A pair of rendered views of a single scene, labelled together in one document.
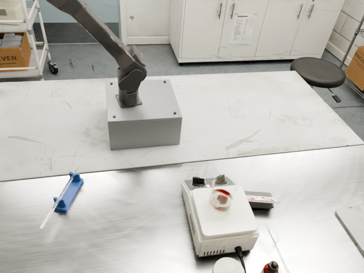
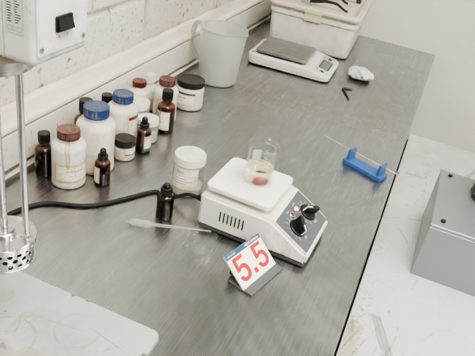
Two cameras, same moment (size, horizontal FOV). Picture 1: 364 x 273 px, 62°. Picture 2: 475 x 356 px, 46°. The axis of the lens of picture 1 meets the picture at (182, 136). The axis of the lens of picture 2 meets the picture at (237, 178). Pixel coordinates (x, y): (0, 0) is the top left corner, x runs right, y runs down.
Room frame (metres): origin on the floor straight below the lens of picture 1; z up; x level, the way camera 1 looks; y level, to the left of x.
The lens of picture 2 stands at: (0.83, -0.82, 1.49)
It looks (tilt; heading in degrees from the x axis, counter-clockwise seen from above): 31 degrees down; 123
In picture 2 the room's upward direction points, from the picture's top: 10 degrees clockwise
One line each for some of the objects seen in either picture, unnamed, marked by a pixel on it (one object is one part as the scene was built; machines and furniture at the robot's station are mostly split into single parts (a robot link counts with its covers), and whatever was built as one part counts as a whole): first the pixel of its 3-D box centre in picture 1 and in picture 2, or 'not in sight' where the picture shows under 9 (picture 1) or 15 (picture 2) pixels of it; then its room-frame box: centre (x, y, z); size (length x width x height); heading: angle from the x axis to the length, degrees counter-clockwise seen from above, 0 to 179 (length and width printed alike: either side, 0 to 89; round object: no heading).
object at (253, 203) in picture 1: (257, 196); (254, 263); (0.49, -0.21, 0.92); 0.09 x 0.06 x 0.04; 92
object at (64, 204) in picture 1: (67, 189); (365, 163); (0.46, 0.26, 0.92); 0.10 x 0.03 x 0.04; 174
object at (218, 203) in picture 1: (222, 193); (262, 162); (0.41, -0.10, 1.02); 0.06 x 0.05 x 0.08; 172
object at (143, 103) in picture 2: not in sight; (136, 114); (0.02, -0.02, 0.93); 0.06 x 0.06 x 0.07
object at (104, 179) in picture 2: not in sight; (102, 165); (0.15, -0.22, 0.94); 0.03 x 0.03 x 0.07
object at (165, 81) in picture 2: not in sight; (165, 98); (0.02, 0.07, 0.95); 0.06 x 0.06 x 0.10
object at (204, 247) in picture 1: (217, 210); (260, 208); (0.42, -0.10, 0.94); 0.22 x 0.13 x 0.08; 14
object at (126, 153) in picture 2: not in sight; (124, 147); (0.10, -0.12, 0.92); 0.04 x 0.04 x 0.04
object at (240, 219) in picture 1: (223, 209); (251, 182); (0.40, -0.11, 0.98); 0.12 x 0.12 x 0.01; 14
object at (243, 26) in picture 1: (242, 28); not in sight; (2.98, -0.48, 0.40); 0.24 x 0.01 x 0.30; 106
